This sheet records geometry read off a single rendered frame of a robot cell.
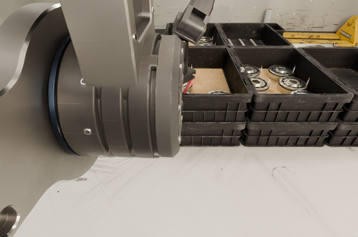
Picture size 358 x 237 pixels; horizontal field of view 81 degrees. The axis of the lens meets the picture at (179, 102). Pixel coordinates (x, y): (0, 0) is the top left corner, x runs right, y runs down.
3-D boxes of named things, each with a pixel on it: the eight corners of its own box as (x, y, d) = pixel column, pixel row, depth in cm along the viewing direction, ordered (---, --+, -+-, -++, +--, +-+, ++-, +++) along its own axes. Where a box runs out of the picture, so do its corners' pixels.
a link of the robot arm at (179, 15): (179, 11, 55) (206, 28, 57) (180, 3, 64) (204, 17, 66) (160, 50, 61) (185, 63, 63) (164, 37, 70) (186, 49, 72)
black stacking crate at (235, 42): (287, 70, 101) (294, 47, 94) (226, 70, 101) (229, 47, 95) (261, 42, 133) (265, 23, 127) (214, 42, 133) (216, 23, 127)
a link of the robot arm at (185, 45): (168, 39, 58) (188, 40, 58) (170, 31, 64) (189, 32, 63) (168, 62, 62) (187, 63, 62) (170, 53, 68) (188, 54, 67)
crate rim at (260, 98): (353, 103, 63) (357, 96, 61) (253, 103, 63) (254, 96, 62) (294, 51, 95) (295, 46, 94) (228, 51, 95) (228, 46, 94)
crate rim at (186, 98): (253, 103, 63) (254, 96, 62) (153, 102, 63) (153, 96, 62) (228, 51, 95) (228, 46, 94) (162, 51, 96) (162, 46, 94)
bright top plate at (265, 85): (274, 89, 78) (274, 88, 78) (247, 91, 77) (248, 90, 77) (261, 76, 87) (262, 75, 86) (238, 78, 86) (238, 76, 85)
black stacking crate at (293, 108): (338, 126, 69) (355, 97, 62) (247, 126, 69) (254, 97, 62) (287, 71, 101) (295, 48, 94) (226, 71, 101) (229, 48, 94)
